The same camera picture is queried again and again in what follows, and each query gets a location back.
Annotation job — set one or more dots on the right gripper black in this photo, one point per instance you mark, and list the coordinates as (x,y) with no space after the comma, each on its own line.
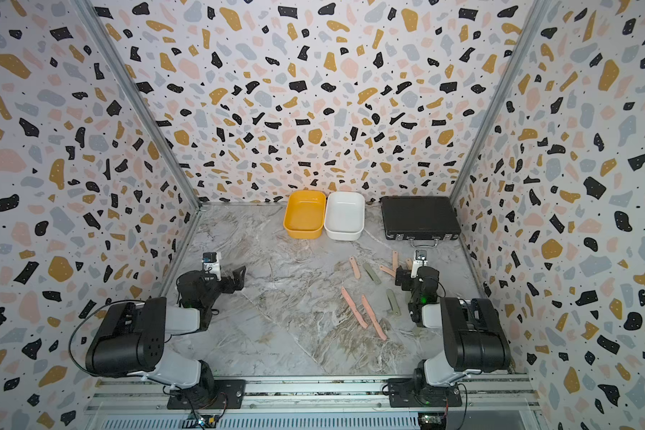
(404,276)

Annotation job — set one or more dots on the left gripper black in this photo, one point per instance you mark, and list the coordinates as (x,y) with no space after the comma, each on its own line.
(224,281)

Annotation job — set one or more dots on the long pink fruit knife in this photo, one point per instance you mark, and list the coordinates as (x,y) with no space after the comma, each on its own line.
(353,308)

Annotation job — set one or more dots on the yellow storage box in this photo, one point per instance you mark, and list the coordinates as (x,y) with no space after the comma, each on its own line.
(304,215)

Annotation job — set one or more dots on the white storage box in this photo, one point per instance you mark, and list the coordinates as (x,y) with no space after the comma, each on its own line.
(344,216)

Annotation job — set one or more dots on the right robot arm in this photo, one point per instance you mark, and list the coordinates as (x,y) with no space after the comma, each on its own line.
(473,338)

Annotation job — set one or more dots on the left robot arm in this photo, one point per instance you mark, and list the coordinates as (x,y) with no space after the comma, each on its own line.
(131,341)

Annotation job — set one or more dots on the green folding knife lower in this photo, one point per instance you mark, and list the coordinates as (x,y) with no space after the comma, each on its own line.
(394,303)

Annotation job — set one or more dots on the green folding knife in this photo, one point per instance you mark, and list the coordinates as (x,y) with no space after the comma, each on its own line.
(372,274)
(394,303)

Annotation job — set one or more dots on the pink folding knife angled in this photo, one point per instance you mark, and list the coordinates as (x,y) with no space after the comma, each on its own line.
(388,271)

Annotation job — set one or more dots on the pink folding knife upright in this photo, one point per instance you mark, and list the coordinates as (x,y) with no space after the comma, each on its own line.
(395,260)

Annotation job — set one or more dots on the green folding knife centre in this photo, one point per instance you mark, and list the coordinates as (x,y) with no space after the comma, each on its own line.
(372,274)

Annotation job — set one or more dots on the black carrying case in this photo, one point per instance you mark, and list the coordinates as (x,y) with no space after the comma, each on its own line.
(419,218)

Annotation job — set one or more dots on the pink folding knife left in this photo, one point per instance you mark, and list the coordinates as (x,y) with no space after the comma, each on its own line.
(354,265)

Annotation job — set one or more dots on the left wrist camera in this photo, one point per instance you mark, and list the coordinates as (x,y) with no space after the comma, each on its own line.
(211,265)

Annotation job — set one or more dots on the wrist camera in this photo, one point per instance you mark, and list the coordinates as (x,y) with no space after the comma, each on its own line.
(211,265)
(420,259)

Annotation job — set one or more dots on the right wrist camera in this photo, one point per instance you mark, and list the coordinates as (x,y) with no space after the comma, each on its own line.
(420,259)

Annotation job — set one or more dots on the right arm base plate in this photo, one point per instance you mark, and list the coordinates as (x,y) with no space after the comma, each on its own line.
(405,393)

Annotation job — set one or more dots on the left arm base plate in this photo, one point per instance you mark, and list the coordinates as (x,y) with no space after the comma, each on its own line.
(223,393)

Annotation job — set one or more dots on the aluminium mounting rail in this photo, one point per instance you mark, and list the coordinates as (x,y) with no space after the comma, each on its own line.
(491,401)

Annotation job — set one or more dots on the circuit board with wires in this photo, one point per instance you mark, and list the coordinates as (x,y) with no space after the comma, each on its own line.
(202,421)

